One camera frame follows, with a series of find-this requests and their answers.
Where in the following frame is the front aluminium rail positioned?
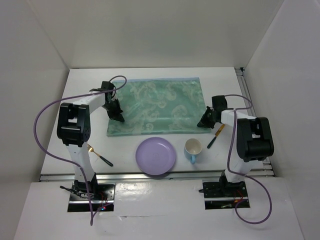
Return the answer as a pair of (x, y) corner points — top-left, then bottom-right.
(39, 169), (276, 183)

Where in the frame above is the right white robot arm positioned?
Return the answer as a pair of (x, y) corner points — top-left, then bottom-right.
(197, 95), (274, 197)

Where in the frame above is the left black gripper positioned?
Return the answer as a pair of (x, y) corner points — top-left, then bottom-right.
(101, 98), (124, 122)

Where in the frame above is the aluminium rail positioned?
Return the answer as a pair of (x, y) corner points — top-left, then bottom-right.
(234, 67), (273, 171)
(39, 169), (276, 183)

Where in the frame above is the gold fork dark handle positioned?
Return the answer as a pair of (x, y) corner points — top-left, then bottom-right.
(87, 144), (114, 167)

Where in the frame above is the light blue mug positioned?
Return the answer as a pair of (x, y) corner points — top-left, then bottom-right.
(184, 138), (203, 165)

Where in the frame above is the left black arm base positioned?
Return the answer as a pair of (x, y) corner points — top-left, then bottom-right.
(59, 183), (116, 213)

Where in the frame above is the green patterned placemat cloth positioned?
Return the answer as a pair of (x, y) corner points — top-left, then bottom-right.
(106, 77), (210, 137)

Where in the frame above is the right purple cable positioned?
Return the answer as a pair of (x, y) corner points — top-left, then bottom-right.
(223, 93), (274, 224)

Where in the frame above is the right aluminium rail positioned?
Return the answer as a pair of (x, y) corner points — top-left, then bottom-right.
(234, 67), (273, 171)

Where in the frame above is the purple plastic plate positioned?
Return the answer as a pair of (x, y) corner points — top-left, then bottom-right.
(135, 137), (177, 176)

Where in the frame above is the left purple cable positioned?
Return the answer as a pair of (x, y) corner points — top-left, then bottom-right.
(33, 75), (128, 226)

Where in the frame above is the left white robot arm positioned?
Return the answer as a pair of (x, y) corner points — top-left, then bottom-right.
(57, 80), (125, 200)

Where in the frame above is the purple cable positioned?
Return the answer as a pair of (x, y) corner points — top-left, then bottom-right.
(33, 75), (128, 226)
(223, 93), (274, 224)

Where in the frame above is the gold knife dark handle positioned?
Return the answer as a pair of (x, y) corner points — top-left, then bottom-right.
(207, 124), (225, 149)

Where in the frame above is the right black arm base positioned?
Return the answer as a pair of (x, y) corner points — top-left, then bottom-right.
(198, 173), (250, 210)

